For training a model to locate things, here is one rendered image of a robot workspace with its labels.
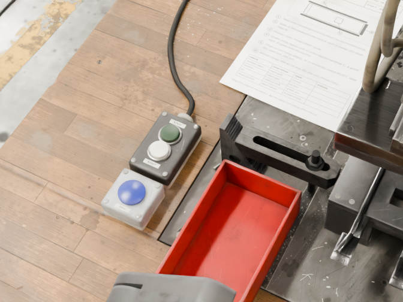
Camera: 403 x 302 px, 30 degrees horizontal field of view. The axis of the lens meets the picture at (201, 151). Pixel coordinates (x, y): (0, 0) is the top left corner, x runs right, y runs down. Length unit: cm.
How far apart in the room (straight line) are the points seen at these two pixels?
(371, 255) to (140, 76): 47
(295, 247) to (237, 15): 44
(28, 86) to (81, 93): 122
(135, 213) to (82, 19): 159
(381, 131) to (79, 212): 47
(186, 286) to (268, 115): 65
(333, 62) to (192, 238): 39
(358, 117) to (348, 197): 16
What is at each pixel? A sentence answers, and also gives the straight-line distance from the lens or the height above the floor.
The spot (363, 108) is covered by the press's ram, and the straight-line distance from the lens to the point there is 89.
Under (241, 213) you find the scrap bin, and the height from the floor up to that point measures 91.
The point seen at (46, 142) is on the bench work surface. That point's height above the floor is 90.
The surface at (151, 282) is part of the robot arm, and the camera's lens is 59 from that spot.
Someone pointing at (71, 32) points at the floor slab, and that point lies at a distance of 256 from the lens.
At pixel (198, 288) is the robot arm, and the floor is 135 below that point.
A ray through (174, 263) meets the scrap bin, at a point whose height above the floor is 92.
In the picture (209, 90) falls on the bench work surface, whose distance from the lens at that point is 121.
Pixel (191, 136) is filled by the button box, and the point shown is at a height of 93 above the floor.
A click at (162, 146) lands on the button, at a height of 94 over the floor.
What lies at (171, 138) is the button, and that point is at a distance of 111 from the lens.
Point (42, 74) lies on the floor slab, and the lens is 247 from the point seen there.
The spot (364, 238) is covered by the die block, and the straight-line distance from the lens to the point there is 105.
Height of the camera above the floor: 186
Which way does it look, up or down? 57 degrees down
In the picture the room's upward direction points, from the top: 6 degrees counter-clockwise
